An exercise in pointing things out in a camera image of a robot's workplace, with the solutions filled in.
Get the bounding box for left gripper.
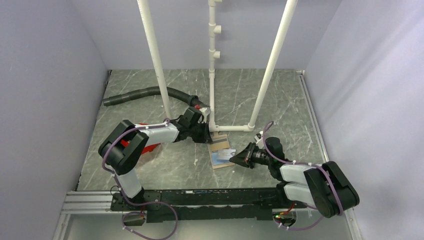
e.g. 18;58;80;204
188;120;213;144

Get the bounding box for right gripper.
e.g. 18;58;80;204
229;141;273;169

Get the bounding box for blue white credit card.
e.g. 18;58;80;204
216;149;236;162

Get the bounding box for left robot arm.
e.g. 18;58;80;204
98;106;212;210

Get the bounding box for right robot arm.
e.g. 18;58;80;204
229;135;360;218

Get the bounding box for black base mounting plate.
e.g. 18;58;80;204
110;186;305;223

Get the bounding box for red plastic bin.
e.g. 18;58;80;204
116;124;161;158

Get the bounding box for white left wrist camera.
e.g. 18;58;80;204
194;104;211;123

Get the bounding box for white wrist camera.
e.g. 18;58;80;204
194;104;211;123
254;131;265;149

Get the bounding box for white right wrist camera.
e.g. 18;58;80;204
254;131;265;149

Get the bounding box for black corrugated hose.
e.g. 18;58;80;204
101;86;210;109

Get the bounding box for white PVC pipe frame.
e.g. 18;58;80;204
137;0;298;132

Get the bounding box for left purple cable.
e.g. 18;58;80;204
101;118;180;240

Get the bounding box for purple cable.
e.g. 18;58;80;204
261;120;345;232
101;118;180;240

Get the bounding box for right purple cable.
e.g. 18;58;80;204
261;120;345;232

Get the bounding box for aluminium extrusion rail frame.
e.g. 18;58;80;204
52;69;365;240

